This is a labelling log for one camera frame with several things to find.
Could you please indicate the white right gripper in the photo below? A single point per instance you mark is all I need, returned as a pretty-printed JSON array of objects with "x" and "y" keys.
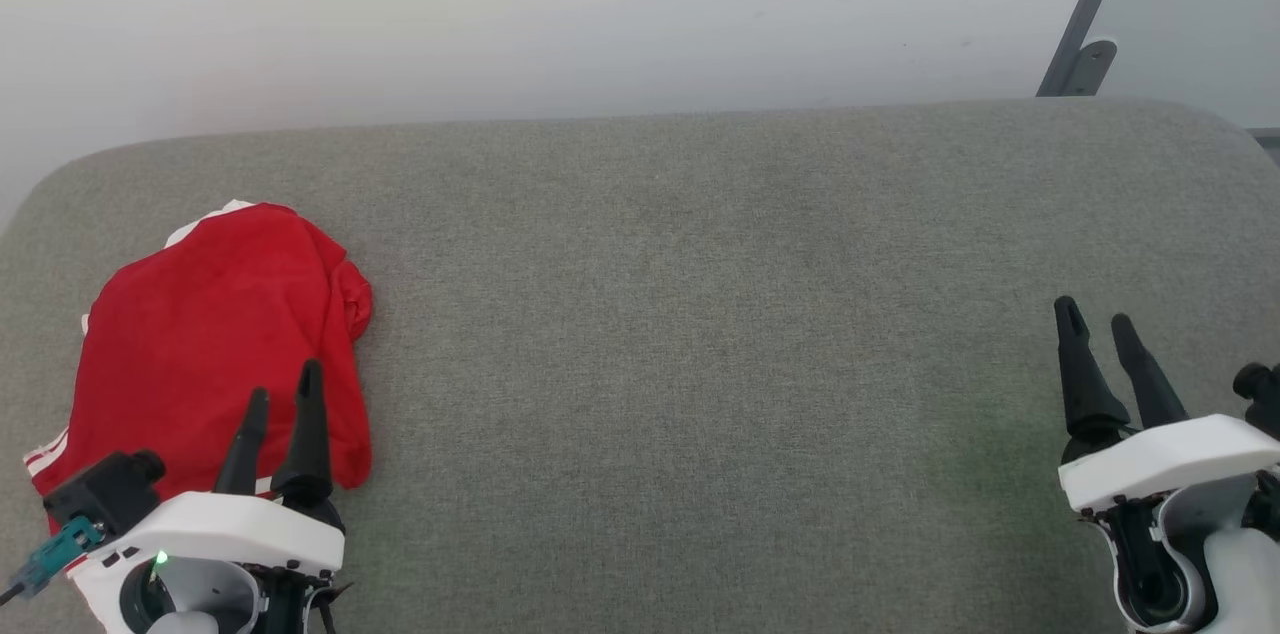
[{"x": 1170, "y": 459}]

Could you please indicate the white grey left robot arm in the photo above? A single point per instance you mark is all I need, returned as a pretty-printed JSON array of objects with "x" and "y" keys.
[{"x": 205, "y": 604}]

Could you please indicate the grey metal post bracket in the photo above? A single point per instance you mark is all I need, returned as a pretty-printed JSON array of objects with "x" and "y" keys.
[{"x": 1092, "y": 66}]

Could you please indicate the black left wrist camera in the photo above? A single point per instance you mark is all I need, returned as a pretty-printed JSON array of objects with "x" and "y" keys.
[{"x": 105, "y": 494}]

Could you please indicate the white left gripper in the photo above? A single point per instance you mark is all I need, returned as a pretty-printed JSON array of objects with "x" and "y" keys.
[{"x": 230, "y": 524}]

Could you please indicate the dark grey horizontal rail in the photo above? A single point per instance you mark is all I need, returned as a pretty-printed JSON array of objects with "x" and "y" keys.
[{"x": 1268, "y": 140}]

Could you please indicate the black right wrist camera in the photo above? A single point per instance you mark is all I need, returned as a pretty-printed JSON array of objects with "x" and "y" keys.
[{"x": 1262, "y": 394}]

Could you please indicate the red basketball jersey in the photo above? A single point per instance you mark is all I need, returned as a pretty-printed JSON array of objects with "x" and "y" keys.
[{"x": 210, "y": 344}]

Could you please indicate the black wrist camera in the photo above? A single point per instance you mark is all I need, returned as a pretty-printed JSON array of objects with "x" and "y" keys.
[
  {"x": 1262, "y": 394},
  {"x": 105, "y": 494}
]

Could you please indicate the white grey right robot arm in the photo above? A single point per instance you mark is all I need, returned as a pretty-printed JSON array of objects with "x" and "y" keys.
[{"x": 1250, "y": 579}]

